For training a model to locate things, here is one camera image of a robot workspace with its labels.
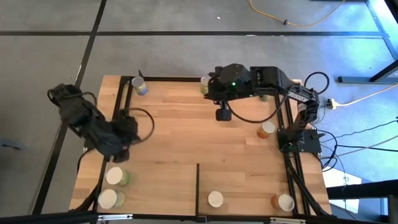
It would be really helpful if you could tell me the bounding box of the black beam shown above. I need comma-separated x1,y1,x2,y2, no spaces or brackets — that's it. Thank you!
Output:
326,179,398,200

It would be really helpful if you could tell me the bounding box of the white sheet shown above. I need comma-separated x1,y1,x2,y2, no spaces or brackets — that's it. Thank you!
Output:
322,167,363,214

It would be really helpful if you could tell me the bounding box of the orange labelled tin can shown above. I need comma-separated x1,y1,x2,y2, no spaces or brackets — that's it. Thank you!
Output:
256,120,276,139
271,194,295,212

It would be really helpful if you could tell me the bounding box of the black right camera cable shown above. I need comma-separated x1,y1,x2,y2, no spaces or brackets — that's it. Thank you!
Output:
228,93,289,124

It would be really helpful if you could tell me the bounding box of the blue labelled tin can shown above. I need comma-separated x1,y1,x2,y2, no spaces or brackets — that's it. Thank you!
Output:
131,76,149,96

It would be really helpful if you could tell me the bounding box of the yellow cable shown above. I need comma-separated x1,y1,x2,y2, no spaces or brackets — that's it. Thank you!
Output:
249,0,346,28

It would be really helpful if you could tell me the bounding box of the beige cable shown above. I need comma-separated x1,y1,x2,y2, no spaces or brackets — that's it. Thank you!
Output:
320,134,398,160
337,83,398,106

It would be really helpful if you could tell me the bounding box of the black desk leg frame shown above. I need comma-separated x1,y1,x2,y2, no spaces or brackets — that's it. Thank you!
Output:
338,58,398,85

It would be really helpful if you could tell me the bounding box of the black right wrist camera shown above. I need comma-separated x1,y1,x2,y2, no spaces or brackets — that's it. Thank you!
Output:
215,108,233,122

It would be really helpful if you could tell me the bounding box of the thin black cable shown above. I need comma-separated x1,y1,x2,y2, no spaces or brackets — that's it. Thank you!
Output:
335,144,398,153
323,119,398,139

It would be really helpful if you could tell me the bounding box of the silver bracket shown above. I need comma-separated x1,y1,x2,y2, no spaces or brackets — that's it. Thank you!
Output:
98,213,134,221
269,217,307,224

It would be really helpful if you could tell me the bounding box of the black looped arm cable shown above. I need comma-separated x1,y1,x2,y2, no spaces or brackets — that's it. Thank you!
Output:
304,71,331,94

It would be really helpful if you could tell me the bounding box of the black camera cable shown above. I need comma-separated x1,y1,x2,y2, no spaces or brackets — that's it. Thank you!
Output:
228,93,289,124
124,107,155,144

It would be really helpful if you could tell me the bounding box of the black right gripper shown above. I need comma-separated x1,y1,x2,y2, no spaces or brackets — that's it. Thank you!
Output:
205,63,252,102

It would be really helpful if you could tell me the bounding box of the black aluminium table frame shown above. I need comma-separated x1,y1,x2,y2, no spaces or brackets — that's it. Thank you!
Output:
70,70,332,223

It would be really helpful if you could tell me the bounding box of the black left camera cable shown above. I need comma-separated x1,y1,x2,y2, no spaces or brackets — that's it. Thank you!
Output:
124,107,155,144

